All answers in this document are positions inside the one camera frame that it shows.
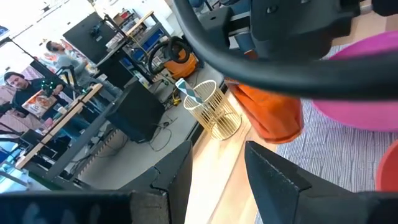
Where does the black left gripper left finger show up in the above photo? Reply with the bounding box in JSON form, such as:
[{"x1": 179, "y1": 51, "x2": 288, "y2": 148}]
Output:
[{"x1": 119, "y1": 139, "x2": 193, "y2": 224}]

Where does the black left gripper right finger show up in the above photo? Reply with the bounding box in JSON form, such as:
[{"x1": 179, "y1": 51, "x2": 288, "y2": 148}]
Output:
[{"x1": 244, "y1": 140, "x2": 398, "y2": 224}]

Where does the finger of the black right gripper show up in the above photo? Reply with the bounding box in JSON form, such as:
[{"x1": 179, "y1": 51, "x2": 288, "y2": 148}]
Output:
[{"x1": 198, "y1": 6, "x2": 251, "y2": 52}]

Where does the grey woven placemat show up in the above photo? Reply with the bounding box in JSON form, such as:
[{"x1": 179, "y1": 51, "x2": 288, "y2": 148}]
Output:
[{"x1": 254, "y1": 43, "x2": 398, "y2": 224}]

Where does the spoon with patterned handle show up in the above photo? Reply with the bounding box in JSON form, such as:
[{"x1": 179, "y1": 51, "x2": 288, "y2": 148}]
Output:
[{"x1": 175, "y1": 77, "x2": 205, "y2": 105}]

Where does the copper orange drinking cup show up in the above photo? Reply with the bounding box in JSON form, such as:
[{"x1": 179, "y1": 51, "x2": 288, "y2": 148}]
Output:
[{"x1": 225, "y1": 79, "x2": 304, "y2": 144}]

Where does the pink plate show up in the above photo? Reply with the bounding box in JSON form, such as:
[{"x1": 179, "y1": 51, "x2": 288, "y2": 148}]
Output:
[{"x1": 312, "y1": 30, "x2": 398, "y2": 132}]

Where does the orange bowl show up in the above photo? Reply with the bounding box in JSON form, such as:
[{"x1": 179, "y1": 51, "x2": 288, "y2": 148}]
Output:
[{"x1": 375, "y1": 139, "x2": 398, "y2": 192}]

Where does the orange shop vacuum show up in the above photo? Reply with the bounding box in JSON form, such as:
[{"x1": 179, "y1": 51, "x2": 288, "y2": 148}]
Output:
[{"x1": 147, "y1": 35, "x2": 200, "y2": 80}]

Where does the metal shelf with blue bins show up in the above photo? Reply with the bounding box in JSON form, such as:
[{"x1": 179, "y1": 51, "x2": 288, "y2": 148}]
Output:
[{"x1": 96, "y1": 9, "x2": 175, "y2": 82}]

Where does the black box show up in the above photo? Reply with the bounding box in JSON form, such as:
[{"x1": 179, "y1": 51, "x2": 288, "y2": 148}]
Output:
[{"x1": 105, "y1": 80, "x2": 166, "y2": 144}]

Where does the wooden background workbench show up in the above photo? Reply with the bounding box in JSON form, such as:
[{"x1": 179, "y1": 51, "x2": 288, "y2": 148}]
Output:
[{"x1": 14, "y1": 82, "x2": 105, "y2": 170}]

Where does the black background monitor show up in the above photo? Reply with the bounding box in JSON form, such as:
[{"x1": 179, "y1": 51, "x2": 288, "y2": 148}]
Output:
[{"x1": 62, "y1": 11, "x2": 118, "y2": 65}]

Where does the person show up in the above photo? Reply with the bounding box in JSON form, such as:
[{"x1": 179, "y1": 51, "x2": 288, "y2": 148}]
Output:
[
  {"x1": 45, "y1": 40, "x2": 124, "y2": 98},
  {"x1": 2, "y1": 71, "x2": 65, "y2": 121}
]

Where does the colourful printed bag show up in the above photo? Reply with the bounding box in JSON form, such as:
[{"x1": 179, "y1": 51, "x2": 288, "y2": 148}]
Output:
[{"x1": 21, "y1": 90, "x2": 58, "y2": 118}]

